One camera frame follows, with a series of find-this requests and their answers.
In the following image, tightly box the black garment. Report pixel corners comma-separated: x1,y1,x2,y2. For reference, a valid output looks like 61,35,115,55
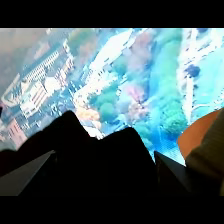
0,109,160,197

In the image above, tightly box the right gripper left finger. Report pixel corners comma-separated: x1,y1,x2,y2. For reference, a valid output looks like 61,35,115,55
0,149,57,197

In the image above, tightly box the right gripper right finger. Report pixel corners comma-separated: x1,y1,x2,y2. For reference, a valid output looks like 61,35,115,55
153,150,202,197

